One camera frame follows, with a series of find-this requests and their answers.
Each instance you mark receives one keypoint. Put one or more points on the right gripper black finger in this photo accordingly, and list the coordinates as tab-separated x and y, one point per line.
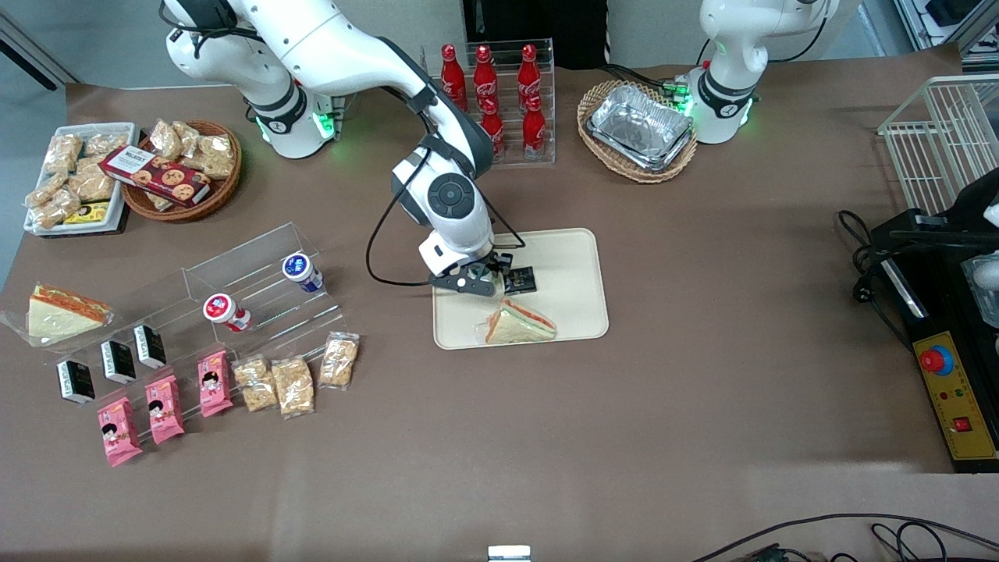
460	275
502	263

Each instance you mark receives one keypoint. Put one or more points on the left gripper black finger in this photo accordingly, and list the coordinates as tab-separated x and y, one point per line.
936	234
960	246

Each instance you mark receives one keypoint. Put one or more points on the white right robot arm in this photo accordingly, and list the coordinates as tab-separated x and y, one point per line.
351	55

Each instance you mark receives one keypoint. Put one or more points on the cream plastic tray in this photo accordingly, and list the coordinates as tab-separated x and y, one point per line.
570	297

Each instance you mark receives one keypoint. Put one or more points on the blue gum bottle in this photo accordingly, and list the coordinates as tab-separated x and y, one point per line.
300	272

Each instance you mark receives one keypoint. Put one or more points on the red gum bottle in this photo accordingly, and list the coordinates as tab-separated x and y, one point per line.
225	311

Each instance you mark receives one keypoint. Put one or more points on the white rectangular tray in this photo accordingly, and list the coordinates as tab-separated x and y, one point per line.
125	133

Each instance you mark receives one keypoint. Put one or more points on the small black snack packet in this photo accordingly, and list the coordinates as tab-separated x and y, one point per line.
524	282

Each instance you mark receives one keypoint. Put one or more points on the triangle sandwich in plastic wrap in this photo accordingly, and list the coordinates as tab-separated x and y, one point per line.
58	314
519	324

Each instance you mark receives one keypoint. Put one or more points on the clear acrylic bottle rack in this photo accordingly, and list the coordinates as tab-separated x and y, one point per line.
546	156

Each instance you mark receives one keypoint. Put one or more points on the red cola bottle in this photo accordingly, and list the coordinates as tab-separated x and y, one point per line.
534	129
529	74
498	134
485	78
453	74

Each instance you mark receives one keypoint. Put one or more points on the light wicker basket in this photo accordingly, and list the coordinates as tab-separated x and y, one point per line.
601	160

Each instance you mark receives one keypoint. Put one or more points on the clear cereal snack bag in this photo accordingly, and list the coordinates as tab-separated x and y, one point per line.
293	386
105	143
255	382
92	183
64	152
165	139
190	133
339	361
160	202
217	146
56	209
45	190
217	166

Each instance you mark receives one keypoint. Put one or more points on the black yellow control box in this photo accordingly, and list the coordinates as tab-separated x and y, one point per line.
956	398

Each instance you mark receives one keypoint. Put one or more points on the clear acrylic tiered stand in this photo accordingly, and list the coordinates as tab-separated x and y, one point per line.
265	312

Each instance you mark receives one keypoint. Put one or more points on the stacked aluminium foil trays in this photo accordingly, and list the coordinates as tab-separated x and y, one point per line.
640	125

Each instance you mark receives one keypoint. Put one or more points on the black cabinet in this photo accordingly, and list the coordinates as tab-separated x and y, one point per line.
538	31

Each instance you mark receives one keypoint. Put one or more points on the dark brown wicker basket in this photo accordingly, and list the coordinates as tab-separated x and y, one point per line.
222	191

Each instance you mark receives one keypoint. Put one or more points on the pink snack packet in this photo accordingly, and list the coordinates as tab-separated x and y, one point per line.
214	383
165	409
119	432

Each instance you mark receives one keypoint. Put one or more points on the small white object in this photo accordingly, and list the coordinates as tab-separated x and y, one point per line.
509	553

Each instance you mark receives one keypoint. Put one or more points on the red cookie box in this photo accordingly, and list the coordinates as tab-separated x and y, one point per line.
156	176

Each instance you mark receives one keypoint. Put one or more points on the small black white box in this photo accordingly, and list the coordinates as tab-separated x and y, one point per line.
119	361
149	346
76	381

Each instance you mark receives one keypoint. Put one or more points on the yellow snack packet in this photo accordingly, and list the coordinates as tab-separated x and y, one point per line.
90	212

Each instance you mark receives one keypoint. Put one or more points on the aluminium frame rack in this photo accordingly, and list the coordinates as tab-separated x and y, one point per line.
975	31

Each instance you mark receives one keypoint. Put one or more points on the dark diagonal frame bar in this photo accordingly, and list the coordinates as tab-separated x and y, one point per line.
35	61

